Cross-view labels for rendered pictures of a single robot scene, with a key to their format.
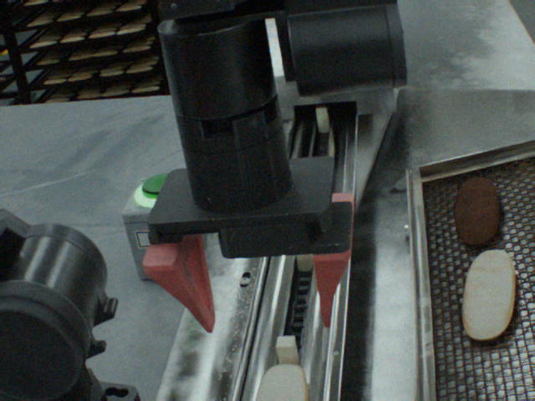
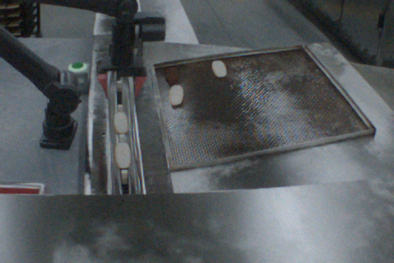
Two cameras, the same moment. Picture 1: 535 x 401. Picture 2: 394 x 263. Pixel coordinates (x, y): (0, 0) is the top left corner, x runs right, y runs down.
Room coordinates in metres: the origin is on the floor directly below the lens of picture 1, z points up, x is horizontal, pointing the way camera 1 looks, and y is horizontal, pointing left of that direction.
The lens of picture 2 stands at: (-0.59, 0.25, 1.51)
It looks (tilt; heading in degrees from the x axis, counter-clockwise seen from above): 33 degrees down; 336
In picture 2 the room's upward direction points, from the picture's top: 6 degrees clockwise
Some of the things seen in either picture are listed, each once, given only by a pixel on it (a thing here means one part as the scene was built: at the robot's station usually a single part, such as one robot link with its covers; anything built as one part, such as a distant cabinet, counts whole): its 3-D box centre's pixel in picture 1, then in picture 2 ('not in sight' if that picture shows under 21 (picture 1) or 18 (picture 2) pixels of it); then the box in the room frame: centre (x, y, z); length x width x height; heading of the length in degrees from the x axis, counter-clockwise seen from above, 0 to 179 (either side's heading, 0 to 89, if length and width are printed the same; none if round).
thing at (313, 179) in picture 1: (236, 159); (122, 54); (0.42, 0.01, 1.04); 0.10 x 0.07 x 0.07; 78
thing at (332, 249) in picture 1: (297, 262); (131, 80); (0.41, -0.01, 0.97); 0.07 x 0.07 x 0.09; 78
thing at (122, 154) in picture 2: not in sight; (122, 154); (0.27, 0.05, 0.86); 0.10 x 0.04 x 0.01; 169
